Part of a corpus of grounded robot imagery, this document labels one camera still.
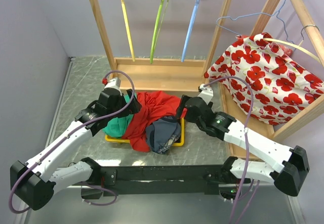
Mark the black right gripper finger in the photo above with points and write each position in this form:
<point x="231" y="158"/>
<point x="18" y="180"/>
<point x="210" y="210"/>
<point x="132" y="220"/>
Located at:
<point x="183" y="100"/>
<point x="180" y="112"/>

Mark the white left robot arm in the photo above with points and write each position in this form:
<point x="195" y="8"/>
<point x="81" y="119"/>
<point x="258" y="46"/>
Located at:
<point x="37" y="180"/>

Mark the yellow plastic tray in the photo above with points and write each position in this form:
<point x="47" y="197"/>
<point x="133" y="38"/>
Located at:
<point x="179" y="143"/>

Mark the navy blue tank top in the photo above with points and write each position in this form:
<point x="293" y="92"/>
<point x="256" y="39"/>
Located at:
<point x="162" y="133"/>

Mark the light blue plastic hanger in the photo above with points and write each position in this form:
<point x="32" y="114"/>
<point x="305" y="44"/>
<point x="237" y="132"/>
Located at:
<point x="189" y="31"/>

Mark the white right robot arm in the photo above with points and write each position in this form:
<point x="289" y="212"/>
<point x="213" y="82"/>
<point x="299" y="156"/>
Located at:
<point x="283" y="166"/>

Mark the green hanger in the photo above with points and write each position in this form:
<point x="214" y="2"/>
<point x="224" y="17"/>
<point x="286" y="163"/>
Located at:
<point x="158" y="22"/>

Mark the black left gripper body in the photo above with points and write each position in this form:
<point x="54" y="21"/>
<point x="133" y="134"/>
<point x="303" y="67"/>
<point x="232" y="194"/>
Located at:
<point x="120" y="104"/>

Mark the blue wire hanger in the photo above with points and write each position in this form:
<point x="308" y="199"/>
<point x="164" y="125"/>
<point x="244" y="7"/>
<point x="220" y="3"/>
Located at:
<point x="274" y="14"/>

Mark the cream wooden hanger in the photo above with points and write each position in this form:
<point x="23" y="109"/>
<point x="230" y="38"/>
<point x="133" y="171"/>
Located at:
<point x="298" y="47"/>

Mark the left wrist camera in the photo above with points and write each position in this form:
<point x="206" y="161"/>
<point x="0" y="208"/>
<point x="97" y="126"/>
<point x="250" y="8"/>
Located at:
<point x="112" y="83"/>

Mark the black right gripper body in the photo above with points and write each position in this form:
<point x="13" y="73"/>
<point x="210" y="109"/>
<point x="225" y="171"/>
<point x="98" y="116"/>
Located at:
<point x="189" y="117"/>

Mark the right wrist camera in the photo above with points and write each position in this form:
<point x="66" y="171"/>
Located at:
<point x="206" y="93"/>

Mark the green garment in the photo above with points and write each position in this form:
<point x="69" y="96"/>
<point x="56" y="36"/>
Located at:
<point x="117" y="127"/>

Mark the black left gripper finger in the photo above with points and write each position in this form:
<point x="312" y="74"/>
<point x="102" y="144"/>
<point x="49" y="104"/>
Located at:
<point x="132" y="97"/>
<point x="133" y="108"/>

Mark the poppy print garment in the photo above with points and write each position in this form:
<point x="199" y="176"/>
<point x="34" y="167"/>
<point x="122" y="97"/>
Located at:
<point x="262" y="78"/>

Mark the red garment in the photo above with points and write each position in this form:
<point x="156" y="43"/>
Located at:
<point x="154" y="105"/>

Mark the yellow hanger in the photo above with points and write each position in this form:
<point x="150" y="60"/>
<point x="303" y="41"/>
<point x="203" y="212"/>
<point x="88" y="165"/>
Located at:
<point x="128" y="32"/>

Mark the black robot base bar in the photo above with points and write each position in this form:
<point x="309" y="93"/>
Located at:
<point x="127" y="180"/>

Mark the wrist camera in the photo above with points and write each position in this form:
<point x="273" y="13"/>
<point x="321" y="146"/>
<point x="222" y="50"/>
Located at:
<point x="206" y="93"/>
<point x="112" y="83"/>

